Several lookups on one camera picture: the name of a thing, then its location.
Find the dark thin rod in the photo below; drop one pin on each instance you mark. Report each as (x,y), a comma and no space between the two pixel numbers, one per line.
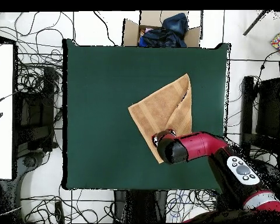
(254,23)

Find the orange terry towel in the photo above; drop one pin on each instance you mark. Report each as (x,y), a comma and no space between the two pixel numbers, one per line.
(158,109)

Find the brown cardboard box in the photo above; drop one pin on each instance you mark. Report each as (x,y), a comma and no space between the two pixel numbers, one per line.
(130,32)

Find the white side table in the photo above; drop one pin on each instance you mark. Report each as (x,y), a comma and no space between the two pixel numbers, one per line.
(2,144)

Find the gray round chair base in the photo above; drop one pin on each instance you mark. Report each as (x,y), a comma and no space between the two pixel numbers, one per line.
(268,170)
(30,161)

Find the dark blue clothing pile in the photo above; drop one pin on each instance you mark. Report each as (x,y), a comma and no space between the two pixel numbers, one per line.
(165,35)

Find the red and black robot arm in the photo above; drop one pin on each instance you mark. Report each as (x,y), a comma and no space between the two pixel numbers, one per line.
(205,142)

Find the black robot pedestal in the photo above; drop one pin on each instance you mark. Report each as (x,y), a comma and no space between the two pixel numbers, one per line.
(140,207)

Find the black power strip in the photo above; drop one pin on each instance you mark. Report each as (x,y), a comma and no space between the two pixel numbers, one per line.
(59,212)

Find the dark green table cloth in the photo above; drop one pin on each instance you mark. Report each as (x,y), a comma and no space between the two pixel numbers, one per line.
(95,70)

